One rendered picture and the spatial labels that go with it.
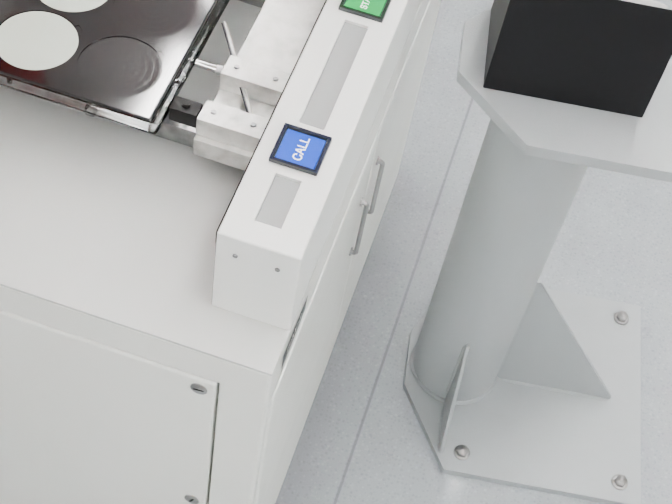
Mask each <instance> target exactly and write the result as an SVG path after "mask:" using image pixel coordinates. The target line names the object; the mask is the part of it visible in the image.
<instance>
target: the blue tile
mask: <svg viewBox="0 0 672 504"><path fill-rule="evenodd" d="M325 145H326V141H325V140H322V139H319V138H316V137H313V136H309V135H306V134H303V133H300V132H297V131H294V130H290V129H287V131H286V133H285V135H284V138H283V140H282V142H281V144H280V146H279V149H278V151H277V153H276V155H275V157H276V158H280V159H283V160H286V161H289V162H292V163H295V164H298V165H301V166H305V167H308V168H311V169H314V170H315V168H316V166H317V163H318V161H319V159H320V156H321V154H322V152H323V149H324V147H325Z"/></svg>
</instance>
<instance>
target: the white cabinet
mask: <svg viewBox="0 0 672 504"><path fill-rule="evenodd" d="M440 3H441V0H422V1H421V3H420V6H419V8H418V11H417V13H416V17H415V21H414V24H413V26H412V29H411V31H410V34H409V36H408V39H407V41H406V44H405V46H404V49H403V51H402V54H401V56H400V59H399V61H398V63H397V66H396V68H395V71H394V73H393V76H392V78H391V81H390V83H389V86H388V88H387V91H386V93H385V96H384V98H383V101H382V103H381V106H380V108H379V111H378V113H377V116H376V118H375V121H374V123H373V126H372V128H371V131H370V133H369V136H368V138H367V141H366V143H365V146H364V148H363V151H362V153H361V156H360V158H359V161H358V163H357V166H356V168H355V171H354V173H353V176H352V178H351V181H350V183H349V185H348V188H347V190H346V193H345V195H344V198H343V200H342V203H341V205H340V208H339V210H338V213H337V215H336V218H335V220H334V223H333V225H332V228H331V230H330V233H329V235H328V238H327V240H326V243H325V245H324V248H323V250H322V253H321V255H320V258H319V260H318V263H317V265H316V268H315V270H314V273H313V275H312V278H311V280H310V283H309V285H308V288H307V290H306V293H305V295H304V298H303V300H302V303H301V305H300V308H299V310H298V312H297V315H296V317H295V320H294V322H293V325H292V327H291V330H290V332H289V335H288V337H287V340H286V342H285V345H284V347H283V350H282V352H281V355H280V357H279V360H278V362H277V365H276V367H275V370H274V372H273V375H272V376H270V375H267V374H264V373H261V372H258V371H255V370H252V369H249V368H246V367H243V366H240V365H237V364H234V363H231V362H228V361H225V360H222V359H219V358H216V357H213V356H210V355H207V354H204V353H201V352H198V351H195V350H192V349H189V348H186V347H183V346H180V345H177V344H174V343H171V342H168V341H165V340H162V339H159V338H156V337H153V336H150V335H147V334H144V333H141V332H138V331H135V330H132V329H129V328H126V327H123V326H120V325H117V324H114V323H111V322H108V321H105V320H102V319H99V318H96V317H93V316H90V315H87V314H84V313H81V312H78V311H75V310H72V309H69V308H66V307H63V306H60V305H57V304H54V303H51V302H48V301H45V300H42V299H39V298H36V297H33V296H30V295H28V294H25V293H22V292H19V291H16V290H13V289H10V288H7V287H4V286H1V285H0V504H275V503H276V500H277V497H278V495H279V492H280V489H281V486H282V484H283V481H284V478H285V476H286V473H287V470H288V468H289V465H290V462H291V460H292V457H293V454H294V452H295V449H296V446H297V443H298V441H299V438H300V435H301V433H302V430H303V427H304V425H305V422H306V419H307V417H308V414H309V411H310V409H311V406H312V403H313V400H314V398H315V395H316V392H317V390H318V387H319V384H320V382H321V379H322V376H323V374H324V371H325V368H326V366H327V363H328V360H329V357H330V355H331V352H332V349H333V347H334V344H335V341H336V339H337V336H338V333H339V331H340V328H341V325H342V323H343V320H344V317H345V315H346V312H347V309H348V306H349V304H350V301H351V298H352V296H353V293H354V290H355V288H356V285H357V282H358V280H359V277H360V274H361V272H362V269H363V266H364V264H365V261H366V258H367V255H368V253H369V250H370V247H371V245H372V242H373V239H374V237H375V234H376V231H377V229H378V226H379V223H380V221H381V218H382V215H383V212H384V210H385V207H386V204H387V202H388V199H389V196H390V194H391V191H392V188H393V186H394V183H395V180H396V178H397V175H398V171H399V167H400V163H401V159H402V155H403V151H404V147H405V143H406V139H407V135H408V131H409V127H410V123H411V119H412V115H413V111H414V107H415V103H416V99H417V95H418V91H419V87H420V83H421V79H422V75H423V71H424V67H425V63H426V59H427V55H428V51H429V47H430V43H431V39H432V35H433V31H434V27H435V23H436V19H437V15H438V11H439V7H440Z"/></svg>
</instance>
